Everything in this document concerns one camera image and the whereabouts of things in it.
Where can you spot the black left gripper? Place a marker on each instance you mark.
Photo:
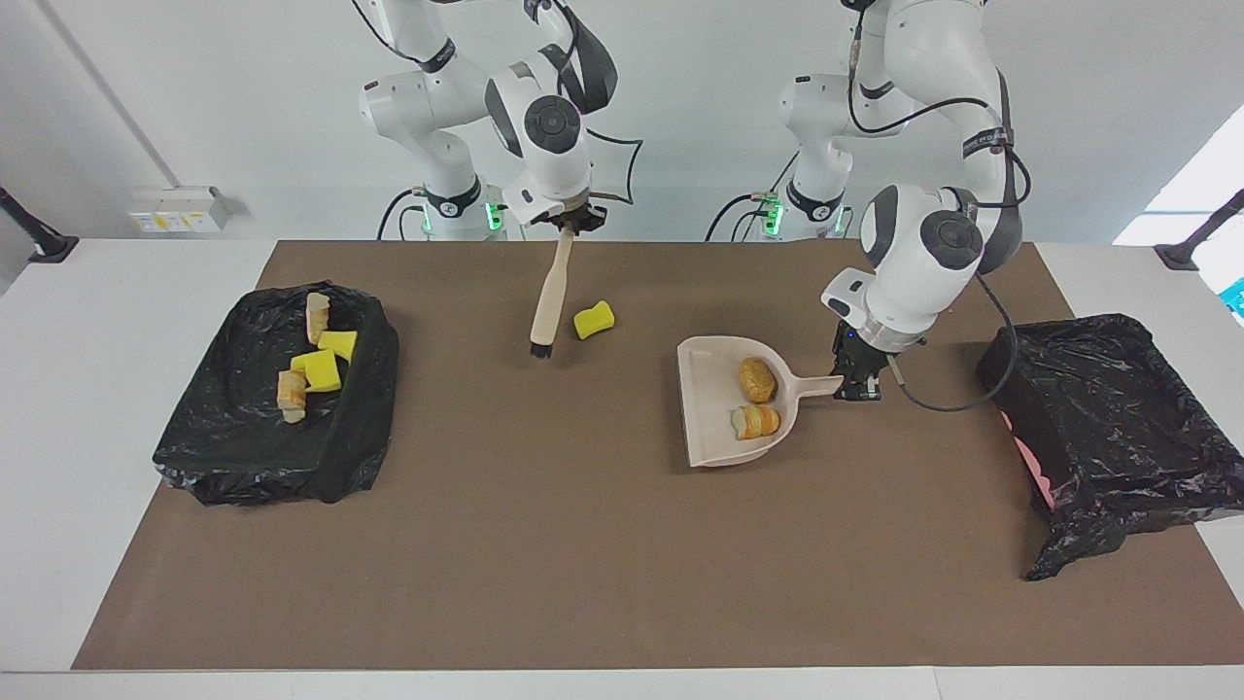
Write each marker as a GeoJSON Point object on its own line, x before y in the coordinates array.
{"type": "Point", "coordinates": [860, 358]}

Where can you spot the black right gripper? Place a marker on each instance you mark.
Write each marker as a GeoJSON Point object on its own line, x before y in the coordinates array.
{"type": "Point", "coordinates": [583, 216]}

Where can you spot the beige hand brush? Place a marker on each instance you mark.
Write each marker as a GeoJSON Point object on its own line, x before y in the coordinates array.
{"type": "Point", "coordinates": [550, 301]}

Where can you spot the brown bread nugget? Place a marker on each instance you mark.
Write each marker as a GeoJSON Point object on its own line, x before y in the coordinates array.
{"type": "Point", "coordinates": [757, 380]}

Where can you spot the striped bread roll piece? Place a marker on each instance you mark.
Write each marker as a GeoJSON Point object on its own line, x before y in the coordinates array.
{"type": "Point", "coordinates": [756, 421]}

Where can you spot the beige plastic dustpan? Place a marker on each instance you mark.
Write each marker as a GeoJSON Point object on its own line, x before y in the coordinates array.
{"type": "Point", "coordinates": [705, 408]}

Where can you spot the pale crusty bread chunk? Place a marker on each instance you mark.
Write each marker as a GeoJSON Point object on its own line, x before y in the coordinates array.
{"type": "Point", "coordinates": [317, 316]}
{"type": "Point", "coordinates": [291, 399]}

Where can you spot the notched yellow sponge piece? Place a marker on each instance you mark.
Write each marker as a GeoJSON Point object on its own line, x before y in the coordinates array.
{"type": "Point", "coordinates": [319, 371]}

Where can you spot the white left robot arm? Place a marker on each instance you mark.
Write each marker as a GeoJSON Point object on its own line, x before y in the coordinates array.
{"type": "Point", "coordinates": [923, 262]}

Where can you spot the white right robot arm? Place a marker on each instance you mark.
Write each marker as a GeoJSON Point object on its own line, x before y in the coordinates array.
{"type": "Point", "coordinates": [428, 97]}

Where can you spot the black bag lined pink bin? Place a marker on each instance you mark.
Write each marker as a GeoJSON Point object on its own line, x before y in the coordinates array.
{"type": "Point", "coordinates": [1118, 428]}

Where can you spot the brown table mat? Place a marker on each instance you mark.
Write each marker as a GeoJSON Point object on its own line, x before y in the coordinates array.
{"type": "Point", "coordinates": [622, 612]}

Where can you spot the black clamp stand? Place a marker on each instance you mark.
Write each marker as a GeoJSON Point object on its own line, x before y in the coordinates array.
{"type": "Point", "coordinates": [53, 248]}
{"type": "Point", "coordinates": [1181, 255]}

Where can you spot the white blue packet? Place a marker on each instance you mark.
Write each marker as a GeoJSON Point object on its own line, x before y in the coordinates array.
{"type": "Point", "coordinates": [1234, 297]}

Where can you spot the white yellow wall socket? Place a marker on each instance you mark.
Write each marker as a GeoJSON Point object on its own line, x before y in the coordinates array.
{"type": "Point", "coordinates": [180, 212]}

